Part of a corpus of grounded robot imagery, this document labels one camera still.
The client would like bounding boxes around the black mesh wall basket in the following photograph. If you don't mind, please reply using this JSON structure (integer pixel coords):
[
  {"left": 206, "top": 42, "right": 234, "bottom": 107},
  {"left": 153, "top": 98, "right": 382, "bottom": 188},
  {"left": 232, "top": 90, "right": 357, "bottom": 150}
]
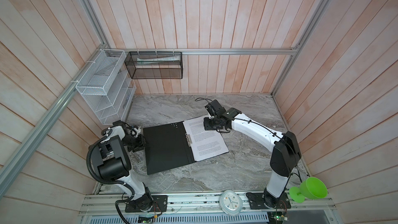
[{"left": 124, "top": 51, "right": 183, "bottom": 80}]

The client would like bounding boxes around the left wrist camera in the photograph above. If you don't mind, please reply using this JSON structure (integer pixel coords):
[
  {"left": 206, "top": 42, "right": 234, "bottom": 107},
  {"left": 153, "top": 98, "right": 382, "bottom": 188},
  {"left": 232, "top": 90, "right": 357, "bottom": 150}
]
[{"left": 128, "top": 125, "right": 142, "bottom": 138}]

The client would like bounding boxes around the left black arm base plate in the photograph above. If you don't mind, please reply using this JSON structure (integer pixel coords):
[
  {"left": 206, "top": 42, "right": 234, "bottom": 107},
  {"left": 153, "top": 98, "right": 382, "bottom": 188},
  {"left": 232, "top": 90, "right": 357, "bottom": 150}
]
[{"left": 125, "top": 195, "right": 168, "bottom": 214}]

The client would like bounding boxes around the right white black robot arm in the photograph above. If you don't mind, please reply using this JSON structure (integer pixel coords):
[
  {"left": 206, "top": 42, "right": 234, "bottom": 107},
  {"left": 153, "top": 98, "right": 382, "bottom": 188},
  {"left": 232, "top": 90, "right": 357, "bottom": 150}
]
[{"left": 204, "top": 105, "right": 302, "bottom": 208}]

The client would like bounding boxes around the aluminium front rail frame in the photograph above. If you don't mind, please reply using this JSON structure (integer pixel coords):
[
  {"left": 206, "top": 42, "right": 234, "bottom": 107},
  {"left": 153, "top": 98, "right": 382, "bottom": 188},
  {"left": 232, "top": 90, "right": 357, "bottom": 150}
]
[{"left": 77, "top": 191, "right": 338, "bottom": 224}]

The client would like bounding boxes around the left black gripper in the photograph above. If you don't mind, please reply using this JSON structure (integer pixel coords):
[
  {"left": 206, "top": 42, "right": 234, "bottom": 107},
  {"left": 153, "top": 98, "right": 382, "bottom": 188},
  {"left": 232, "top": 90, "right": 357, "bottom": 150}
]
[{"left": 121, "top": 134, "right": 150, "bottom": 152}]

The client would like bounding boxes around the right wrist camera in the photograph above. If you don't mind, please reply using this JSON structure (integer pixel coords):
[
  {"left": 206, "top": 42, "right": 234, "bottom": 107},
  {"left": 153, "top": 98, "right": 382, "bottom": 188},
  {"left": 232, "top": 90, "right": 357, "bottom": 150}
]
[{"left": 205, "top": 100, "right": 226, "bottom": 118}]

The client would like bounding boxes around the white wire mesh shelf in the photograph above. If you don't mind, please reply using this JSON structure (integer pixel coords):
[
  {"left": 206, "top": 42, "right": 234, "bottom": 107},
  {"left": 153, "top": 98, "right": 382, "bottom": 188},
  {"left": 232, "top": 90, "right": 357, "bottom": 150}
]
[{"left": 76, "top": 49, "right": 136, "bottom": 125}]

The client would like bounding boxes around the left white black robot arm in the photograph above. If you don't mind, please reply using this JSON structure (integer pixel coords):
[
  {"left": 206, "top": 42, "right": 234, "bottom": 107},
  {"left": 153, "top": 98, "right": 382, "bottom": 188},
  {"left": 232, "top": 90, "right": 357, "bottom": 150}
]
[{"left": 86, "top": 120, "right": 153, "bottom": 212}]

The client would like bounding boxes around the metal folder clip bar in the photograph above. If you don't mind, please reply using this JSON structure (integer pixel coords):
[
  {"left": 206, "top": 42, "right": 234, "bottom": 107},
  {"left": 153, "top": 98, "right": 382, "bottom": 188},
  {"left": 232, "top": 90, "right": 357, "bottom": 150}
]
[{"left": 185, "top": 133, "right": 192, "bottom": 147}]

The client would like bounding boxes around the black corrugated cable conduit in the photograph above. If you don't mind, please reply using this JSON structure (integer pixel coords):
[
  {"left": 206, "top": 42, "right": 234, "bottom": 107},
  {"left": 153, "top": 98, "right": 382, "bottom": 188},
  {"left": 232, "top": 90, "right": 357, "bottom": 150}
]
[{"left": 85, "top": 130, "right": 137, "bottom": 224}]

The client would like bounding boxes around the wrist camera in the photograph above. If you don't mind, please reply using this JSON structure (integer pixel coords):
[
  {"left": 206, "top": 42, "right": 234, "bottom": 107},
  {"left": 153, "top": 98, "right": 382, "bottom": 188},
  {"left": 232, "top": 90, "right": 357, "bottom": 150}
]
[
  {"left": 128, "top": 125, "right": 142, "bottom": 138},
  {"left": 205, "top": 100, "right": 226, "bottom": 118}
]

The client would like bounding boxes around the blue black file folder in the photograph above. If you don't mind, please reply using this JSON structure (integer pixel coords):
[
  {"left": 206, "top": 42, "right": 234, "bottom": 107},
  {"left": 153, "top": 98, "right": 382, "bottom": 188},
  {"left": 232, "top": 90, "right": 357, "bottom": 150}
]
[{"left": 142, "top": 116, "right": 230, "bottom": 175}]

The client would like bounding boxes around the white printed paper stack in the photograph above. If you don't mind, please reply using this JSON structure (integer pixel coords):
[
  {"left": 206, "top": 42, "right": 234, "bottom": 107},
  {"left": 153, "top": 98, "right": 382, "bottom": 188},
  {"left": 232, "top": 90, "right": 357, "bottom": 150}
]
[{"left": 182, "top": 116, "right": 229, "bottom": 162}]

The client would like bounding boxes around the white round clock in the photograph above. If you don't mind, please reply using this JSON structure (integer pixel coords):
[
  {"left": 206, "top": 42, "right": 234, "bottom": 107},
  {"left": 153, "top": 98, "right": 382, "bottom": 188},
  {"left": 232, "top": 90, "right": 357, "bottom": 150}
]
[{"left": 219, "top": 190, "right": 243, "bottom": 216}]

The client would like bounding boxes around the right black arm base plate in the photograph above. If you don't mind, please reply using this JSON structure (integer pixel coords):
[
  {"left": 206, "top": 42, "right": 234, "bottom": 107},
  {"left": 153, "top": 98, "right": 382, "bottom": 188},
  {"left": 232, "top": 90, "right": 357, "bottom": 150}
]
[{"left": 246, "top": 192, "right": 291, "bottom": 209}]

